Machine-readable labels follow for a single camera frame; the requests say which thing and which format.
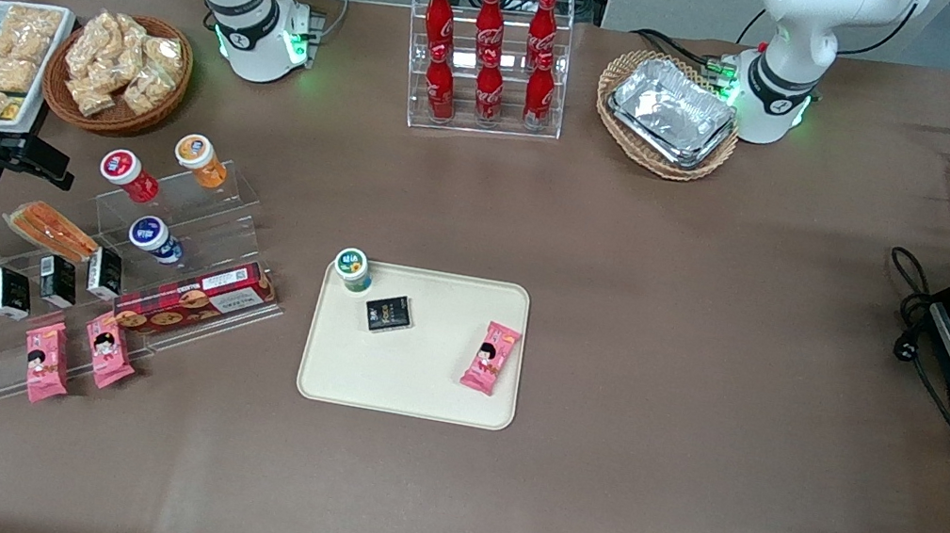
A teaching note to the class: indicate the red cola bottle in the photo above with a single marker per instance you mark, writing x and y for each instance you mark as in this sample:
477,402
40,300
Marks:
489,95
440,89
490,21
542,27
439,18
539,97

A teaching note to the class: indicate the wrapped triangle sandwich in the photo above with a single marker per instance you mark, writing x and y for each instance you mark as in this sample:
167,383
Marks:
52,230

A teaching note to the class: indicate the red lid small bottle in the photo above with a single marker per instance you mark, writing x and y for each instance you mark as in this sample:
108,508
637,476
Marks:
129,176

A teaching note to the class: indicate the aluminium foil tray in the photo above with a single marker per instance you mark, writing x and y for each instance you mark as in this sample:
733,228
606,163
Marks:
671,112

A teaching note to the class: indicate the green lid small jar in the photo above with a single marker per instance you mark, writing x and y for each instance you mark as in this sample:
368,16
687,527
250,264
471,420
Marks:
353,268

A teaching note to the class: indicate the pink snack packet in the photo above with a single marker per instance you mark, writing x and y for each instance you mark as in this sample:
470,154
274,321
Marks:
46,363
490,359
109,352

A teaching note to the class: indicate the white rectangular snack tray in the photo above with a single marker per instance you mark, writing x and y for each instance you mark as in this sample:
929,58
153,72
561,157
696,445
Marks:
53,71

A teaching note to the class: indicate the yellow snack packet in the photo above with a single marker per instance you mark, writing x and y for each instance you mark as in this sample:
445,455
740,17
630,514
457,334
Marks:
11,110

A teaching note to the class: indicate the clear acrylic bottle rack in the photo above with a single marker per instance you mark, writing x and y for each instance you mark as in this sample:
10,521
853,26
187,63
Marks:
556,117

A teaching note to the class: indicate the light wicker basket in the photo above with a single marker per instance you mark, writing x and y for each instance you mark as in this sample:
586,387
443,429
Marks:
635,157

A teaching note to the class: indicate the orange lid small bottle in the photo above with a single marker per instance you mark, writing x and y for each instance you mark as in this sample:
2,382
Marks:
201,159

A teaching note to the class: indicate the blue lid small bottle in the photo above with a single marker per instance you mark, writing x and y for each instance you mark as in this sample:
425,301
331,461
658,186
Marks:
153,238

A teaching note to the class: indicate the cream plastic tray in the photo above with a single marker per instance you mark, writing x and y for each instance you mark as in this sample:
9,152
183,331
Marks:
421,363

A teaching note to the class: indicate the small black box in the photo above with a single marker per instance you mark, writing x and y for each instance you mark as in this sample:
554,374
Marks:
59,282
10,293
388,314
106,273

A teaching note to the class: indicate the red cookie box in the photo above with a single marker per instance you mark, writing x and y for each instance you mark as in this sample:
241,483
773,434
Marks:
193,298

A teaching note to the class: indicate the clear acrylic stepped stand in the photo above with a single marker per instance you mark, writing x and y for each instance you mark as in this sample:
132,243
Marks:
227,208

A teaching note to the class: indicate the brown wicker snack basket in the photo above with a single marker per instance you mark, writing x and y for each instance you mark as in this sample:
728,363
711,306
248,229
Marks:
111,125

